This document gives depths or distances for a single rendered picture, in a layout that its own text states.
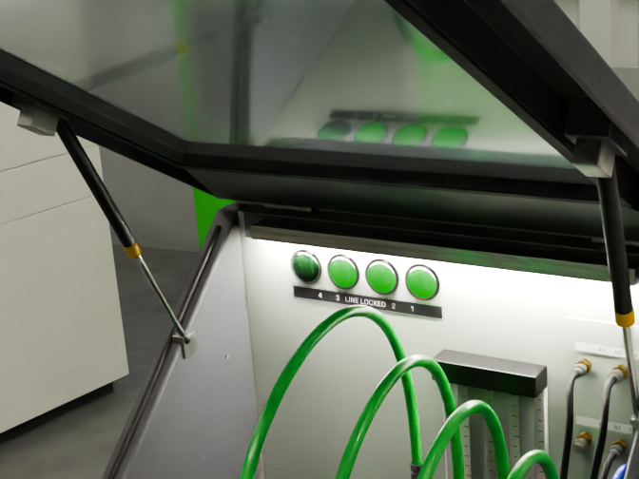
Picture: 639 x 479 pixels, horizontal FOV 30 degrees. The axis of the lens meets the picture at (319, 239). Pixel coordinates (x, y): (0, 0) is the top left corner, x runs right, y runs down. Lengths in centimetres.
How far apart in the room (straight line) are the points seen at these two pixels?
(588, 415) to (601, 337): 11
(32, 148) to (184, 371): 272
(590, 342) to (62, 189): 312
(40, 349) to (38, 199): 55
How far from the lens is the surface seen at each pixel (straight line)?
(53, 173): 436
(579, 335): 149
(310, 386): 172
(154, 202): 638
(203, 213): 454
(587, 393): 152
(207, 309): 166
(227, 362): 172
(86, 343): 457
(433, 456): 123
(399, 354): 148
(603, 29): 519
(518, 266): 146
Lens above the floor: 191
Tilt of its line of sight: 18 degrees down
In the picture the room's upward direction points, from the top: 4 degrees counter-clockwise
